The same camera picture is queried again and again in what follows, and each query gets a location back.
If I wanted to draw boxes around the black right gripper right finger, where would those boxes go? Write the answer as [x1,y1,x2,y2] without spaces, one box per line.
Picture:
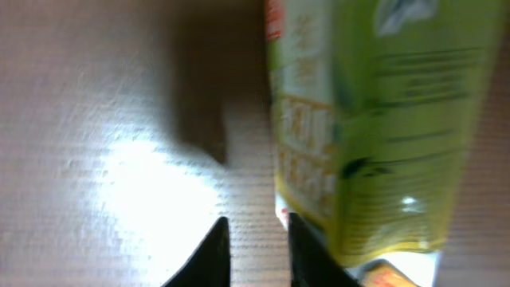
[288,213,361,287]

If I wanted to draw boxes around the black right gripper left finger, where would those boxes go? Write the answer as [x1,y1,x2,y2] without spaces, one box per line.
[162,217,231,287]

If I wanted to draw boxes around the green snack box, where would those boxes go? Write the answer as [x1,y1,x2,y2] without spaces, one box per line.
[264,0,509,286]

